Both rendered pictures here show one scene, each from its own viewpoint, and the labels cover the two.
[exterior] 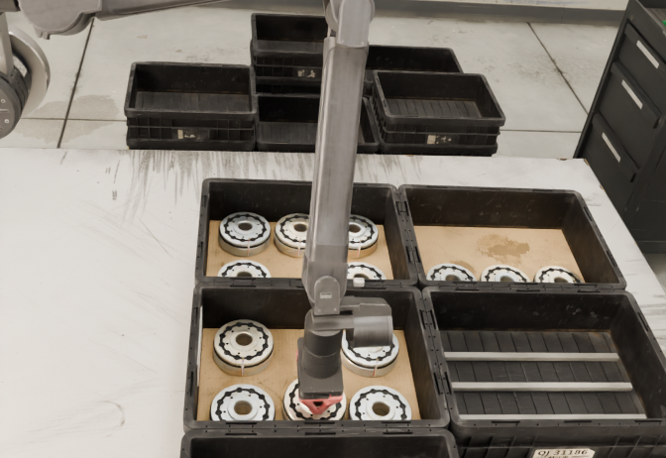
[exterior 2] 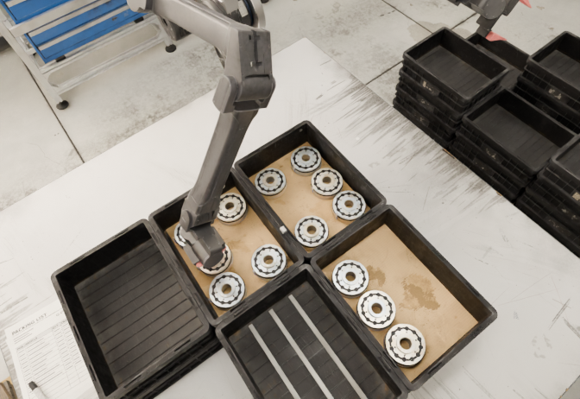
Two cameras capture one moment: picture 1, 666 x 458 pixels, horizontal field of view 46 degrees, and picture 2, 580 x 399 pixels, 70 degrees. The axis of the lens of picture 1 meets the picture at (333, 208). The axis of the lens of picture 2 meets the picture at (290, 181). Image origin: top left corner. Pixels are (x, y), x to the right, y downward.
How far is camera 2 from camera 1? 1.03 m
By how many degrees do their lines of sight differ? 47
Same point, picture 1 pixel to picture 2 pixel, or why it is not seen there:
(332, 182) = (204, 172)
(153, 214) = (320, 118)
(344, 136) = (215, 154)
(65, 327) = not seen: hidden behind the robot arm
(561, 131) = not seen: outside the picture
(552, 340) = (357, 360)
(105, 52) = not seen: hidden behind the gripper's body
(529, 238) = (446, 305)
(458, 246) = (396, 265)
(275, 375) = (227, 231)
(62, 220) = (286, 93)
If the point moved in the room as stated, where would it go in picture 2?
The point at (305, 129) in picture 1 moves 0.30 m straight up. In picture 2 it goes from (520, 128) to (549, 83)
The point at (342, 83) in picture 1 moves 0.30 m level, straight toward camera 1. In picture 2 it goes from (222, 124) to (73, 187)
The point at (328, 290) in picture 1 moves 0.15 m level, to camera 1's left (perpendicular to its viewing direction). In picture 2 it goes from (185, 218) to (167, 172)
